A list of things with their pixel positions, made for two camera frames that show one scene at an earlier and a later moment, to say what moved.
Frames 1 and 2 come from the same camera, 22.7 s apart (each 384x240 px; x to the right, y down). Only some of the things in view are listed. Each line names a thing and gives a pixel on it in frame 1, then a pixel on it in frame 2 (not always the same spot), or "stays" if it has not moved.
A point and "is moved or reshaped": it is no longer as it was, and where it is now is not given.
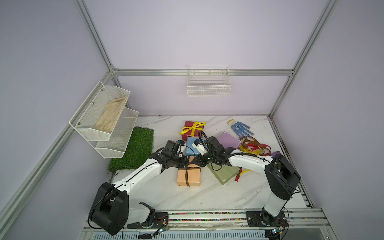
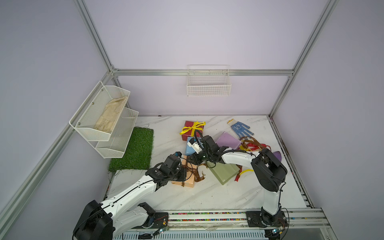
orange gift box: (193, 176) is moved or reshaped
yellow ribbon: (245, 150) stays
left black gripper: (183, 164) → (182, 174)
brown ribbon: (246, 140) stays
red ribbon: (258, 146) stays
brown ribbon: (186, 173) is moved or reshaped
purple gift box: (228, 140) stays
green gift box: (223, 172) stays
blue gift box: (191, 151) stays
